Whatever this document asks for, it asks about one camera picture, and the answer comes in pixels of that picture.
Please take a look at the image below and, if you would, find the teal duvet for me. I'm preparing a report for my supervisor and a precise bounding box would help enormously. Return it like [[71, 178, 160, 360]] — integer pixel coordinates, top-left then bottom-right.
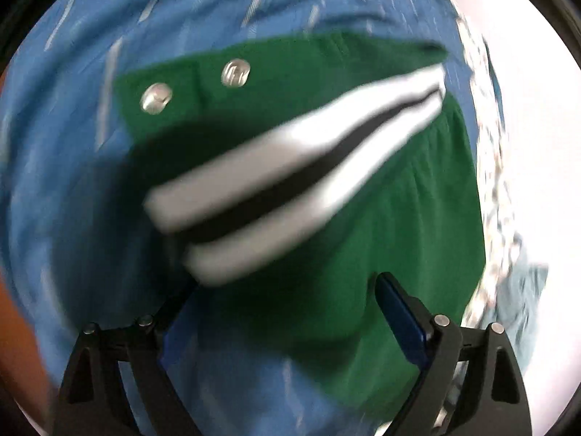
[[495, 245, 550, 368]]

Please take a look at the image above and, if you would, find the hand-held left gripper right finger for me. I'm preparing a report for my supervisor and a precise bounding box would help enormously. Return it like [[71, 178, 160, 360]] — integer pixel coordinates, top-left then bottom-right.
[[375, 271, 533, 436]]

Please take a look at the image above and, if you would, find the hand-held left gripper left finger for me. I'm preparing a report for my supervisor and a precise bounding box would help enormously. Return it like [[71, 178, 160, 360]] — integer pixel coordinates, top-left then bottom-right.
[[52, 277, 205, 436]]

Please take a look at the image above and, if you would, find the blue striped bed sheet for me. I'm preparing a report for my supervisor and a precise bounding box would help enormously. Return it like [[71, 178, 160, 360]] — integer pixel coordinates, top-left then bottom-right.
[[0, 0, 482, 436]]

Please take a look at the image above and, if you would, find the plaid bed sheet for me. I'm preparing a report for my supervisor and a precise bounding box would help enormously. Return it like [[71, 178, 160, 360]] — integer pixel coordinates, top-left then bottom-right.
[[454, 13, 523, 328]]

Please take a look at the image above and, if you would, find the green and white varsity jacket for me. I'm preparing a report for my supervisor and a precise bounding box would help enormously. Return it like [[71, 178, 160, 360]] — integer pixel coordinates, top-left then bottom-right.
[[113, 31, 487, 423]]

